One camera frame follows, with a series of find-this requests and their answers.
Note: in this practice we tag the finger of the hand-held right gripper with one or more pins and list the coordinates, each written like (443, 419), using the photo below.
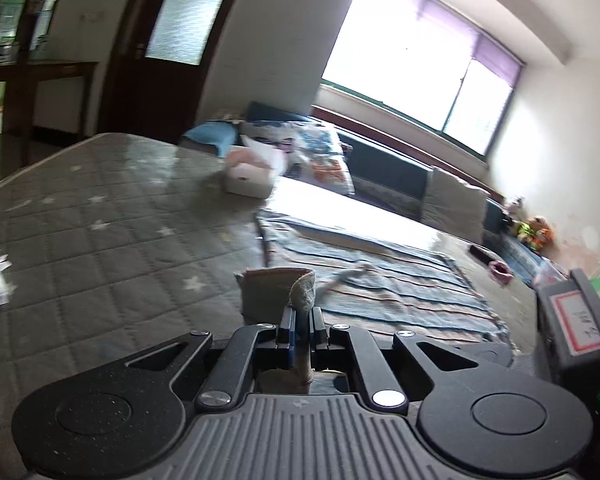
(490, 354)

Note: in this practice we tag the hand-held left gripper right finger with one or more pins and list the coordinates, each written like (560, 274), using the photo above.
(317, 330)

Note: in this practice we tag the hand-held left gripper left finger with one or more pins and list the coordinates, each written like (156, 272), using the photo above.
(291, 330)

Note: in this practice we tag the striped blue beige cloth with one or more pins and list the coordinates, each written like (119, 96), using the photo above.
(390, 280)

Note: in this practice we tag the clear plastic container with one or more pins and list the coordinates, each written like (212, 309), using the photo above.
(550, 276)

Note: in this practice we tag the pink hair scrunchie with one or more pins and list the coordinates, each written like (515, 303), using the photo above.
(500, 272)

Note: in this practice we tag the orange plush toy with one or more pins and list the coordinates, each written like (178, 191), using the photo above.
(542, 234)

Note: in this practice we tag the black remote control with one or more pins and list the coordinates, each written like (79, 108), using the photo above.
(481, 253)

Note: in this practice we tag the black white plush toy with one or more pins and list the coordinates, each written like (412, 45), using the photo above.
(515, 207)

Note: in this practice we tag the beige cushion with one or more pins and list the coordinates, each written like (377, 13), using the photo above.
(455, 205)

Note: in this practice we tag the white pink tissue box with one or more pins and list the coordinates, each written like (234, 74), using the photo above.
(247, 175)

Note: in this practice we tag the butterfly print pillow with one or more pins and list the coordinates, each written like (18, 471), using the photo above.
(320, 160)

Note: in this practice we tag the dark blue sofa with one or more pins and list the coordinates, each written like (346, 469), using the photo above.
(390, 170)

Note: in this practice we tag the quilted grey star table cover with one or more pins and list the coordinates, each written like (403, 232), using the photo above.
(105, 240)

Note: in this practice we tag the blue pillow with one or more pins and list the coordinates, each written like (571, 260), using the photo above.
(210, 137)

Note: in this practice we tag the purple window blind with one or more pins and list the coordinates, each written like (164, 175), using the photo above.
(490, 55)

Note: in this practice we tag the window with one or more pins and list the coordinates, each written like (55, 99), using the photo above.
(405, 50)

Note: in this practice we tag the brown door with frosted glass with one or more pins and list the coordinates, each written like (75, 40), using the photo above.
(125, 85)

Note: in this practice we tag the dark wooden console table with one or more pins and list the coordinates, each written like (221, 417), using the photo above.
(55, 72)

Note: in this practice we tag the white wall switch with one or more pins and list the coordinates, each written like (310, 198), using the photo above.
(91, 16)

